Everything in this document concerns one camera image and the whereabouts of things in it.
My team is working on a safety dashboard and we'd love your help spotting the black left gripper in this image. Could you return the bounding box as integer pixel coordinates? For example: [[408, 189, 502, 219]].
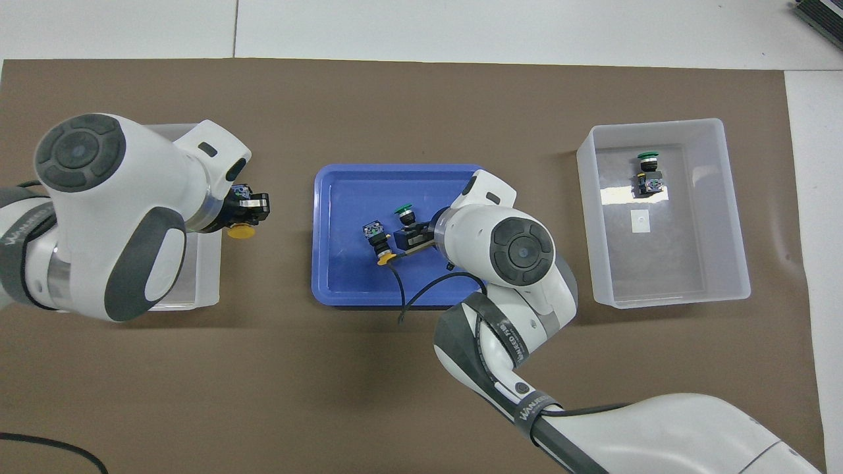
[[214, 193, 271, 232]]

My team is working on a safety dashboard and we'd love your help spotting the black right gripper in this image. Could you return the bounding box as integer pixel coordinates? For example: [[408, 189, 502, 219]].
[[394, 221, 441, 254]]

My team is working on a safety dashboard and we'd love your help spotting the yellow push button switch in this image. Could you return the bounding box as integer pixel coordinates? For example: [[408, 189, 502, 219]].
[[364, 220, 398, 267], [227, 185, 258, 240]]

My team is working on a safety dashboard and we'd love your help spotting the blue plastic tray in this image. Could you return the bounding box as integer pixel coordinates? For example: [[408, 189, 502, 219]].
[[311, 163, 495, 309]]

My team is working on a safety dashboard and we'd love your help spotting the translucent white plastic box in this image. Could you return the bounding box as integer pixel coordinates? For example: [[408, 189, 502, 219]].
[[135, 123, 226, 311], [576, 118, 751, 309]]

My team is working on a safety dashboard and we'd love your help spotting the brown table mat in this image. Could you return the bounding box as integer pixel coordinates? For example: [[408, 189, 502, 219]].
[[0, 58, 827, 474]]

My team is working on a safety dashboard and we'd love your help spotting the grey ribbed device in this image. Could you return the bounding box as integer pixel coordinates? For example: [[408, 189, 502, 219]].
[[790, 0, 843, 43]]

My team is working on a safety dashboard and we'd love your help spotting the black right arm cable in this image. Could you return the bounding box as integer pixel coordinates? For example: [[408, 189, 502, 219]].
[[392, 251, 491, 327]]

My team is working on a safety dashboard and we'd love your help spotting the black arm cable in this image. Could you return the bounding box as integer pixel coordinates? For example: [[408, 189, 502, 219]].
[[0, 431, 109, 474], [392, 251, 491, 327]]

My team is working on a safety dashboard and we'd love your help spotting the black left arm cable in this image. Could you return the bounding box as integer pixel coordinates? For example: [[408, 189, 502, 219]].
[[0, 431, 109, 474]]

